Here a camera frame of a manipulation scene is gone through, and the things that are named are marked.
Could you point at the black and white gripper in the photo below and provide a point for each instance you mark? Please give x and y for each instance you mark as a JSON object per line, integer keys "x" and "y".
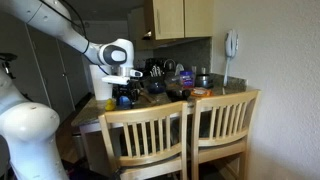
{"x": 122, "y": 82}

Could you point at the yellow rubber duck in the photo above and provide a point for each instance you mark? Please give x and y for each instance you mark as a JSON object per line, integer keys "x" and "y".
{"x": 110, "y": 105}

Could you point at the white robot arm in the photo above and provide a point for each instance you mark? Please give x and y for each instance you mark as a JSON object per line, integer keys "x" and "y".
{"x": 29, "y": 127}

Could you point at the blue drink can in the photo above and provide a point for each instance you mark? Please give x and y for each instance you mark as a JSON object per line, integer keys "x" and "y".
{"x": 125, "y": 102}

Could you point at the dark blue bowl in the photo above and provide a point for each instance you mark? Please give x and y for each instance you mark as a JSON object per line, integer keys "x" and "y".
{"x": 156, "y": 85}

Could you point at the left wooden chair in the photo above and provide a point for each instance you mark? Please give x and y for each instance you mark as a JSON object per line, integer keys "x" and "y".
{"x": 155, "y": 139}

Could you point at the wooden chair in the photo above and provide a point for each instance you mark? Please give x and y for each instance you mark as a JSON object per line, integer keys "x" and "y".
{"x": 220, "y": 129}
{"x": 155, "y": 139}

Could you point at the wooden upper cabinets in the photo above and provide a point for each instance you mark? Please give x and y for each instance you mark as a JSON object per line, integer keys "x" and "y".
{"x": 162, "y": 22}

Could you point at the orange packet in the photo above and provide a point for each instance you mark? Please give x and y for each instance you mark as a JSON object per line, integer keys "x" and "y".
{"x": 201, "y": 92}

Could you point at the steel pot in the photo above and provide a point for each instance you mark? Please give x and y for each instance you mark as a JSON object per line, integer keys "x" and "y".
{"x": 203, "y": 80}

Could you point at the right wooden chair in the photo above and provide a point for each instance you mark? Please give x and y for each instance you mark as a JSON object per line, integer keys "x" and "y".
{"x": 220, "y": 129}

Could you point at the wooden utensil handle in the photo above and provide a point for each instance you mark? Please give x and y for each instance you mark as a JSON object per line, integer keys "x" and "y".
{"x": 147, "y": 97}

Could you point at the white wall telephone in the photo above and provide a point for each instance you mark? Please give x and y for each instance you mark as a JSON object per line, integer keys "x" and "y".
{"x": 231, "y": 47}

